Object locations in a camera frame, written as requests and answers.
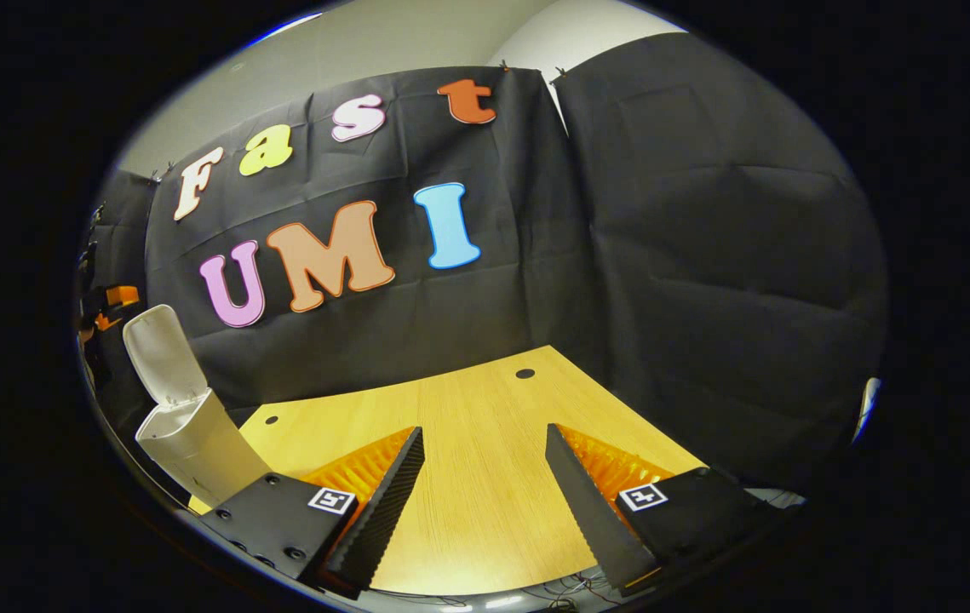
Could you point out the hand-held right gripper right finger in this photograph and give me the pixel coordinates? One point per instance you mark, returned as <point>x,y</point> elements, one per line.
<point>587,511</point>

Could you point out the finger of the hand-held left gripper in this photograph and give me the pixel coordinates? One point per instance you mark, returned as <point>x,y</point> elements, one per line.
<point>106,323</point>
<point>123,295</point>

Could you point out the white desktop garbage bin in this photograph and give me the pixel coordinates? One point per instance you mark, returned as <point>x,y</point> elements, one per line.
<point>186,434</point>

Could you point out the wooden desktop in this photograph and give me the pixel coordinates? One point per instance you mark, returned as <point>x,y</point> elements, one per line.
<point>484,477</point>

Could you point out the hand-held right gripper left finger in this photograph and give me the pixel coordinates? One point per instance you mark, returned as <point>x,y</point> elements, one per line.
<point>382,502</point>

